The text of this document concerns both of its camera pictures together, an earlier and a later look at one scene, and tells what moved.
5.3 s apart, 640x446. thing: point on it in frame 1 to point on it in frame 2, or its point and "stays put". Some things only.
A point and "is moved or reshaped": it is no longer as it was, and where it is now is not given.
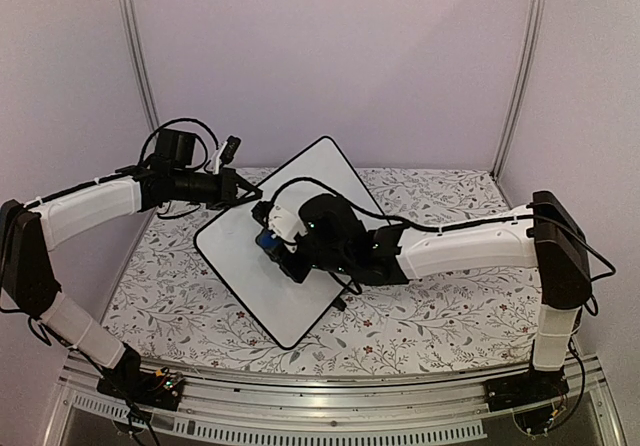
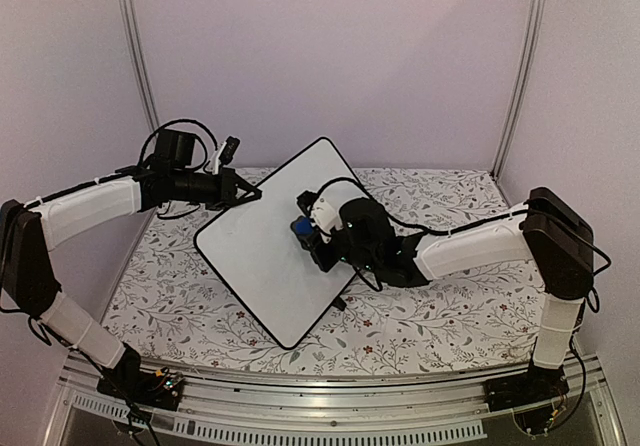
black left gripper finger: (231, 205) stays put
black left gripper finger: (246, 191) stays put
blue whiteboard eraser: (265, 240) is moved or reshaped
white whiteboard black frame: (285, 306) stays put
